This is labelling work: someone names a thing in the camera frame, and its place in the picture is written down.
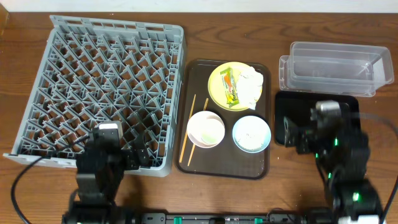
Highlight pink white bowl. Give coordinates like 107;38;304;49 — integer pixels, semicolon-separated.
187;111;226;148

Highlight green orange snack wrapper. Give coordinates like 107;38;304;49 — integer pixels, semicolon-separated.
220;68;239;108

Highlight rice grains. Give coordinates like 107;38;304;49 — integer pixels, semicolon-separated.
236;128;266;151

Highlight left wooden chopstick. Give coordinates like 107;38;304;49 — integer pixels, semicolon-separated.
178;94;197;163

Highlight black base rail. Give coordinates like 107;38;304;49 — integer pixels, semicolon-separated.
140;210;309;224

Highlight light blue bowl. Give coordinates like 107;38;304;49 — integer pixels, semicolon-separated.
232;116;272;154

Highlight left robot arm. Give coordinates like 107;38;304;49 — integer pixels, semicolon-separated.
62;121;149;224

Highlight grey plastic dishwasher rack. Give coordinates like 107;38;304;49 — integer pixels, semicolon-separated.
6;15;186;177

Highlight clear plastic bin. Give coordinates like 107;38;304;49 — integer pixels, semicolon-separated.
279;42;394;97

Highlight white napkin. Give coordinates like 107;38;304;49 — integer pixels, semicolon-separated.
236;67;264;110

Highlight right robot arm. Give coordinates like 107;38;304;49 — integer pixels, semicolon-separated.
284;100;383;223

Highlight dark brown serving tray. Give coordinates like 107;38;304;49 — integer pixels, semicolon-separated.
175;59;271;180

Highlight black waste tray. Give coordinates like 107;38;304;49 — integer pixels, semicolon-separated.
274;91;359;146

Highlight small white green cup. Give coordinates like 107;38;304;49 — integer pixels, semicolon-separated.
201;118;224;145

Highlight yellow plate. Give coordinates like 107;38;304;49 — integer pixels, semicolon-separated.
208;62;265;111

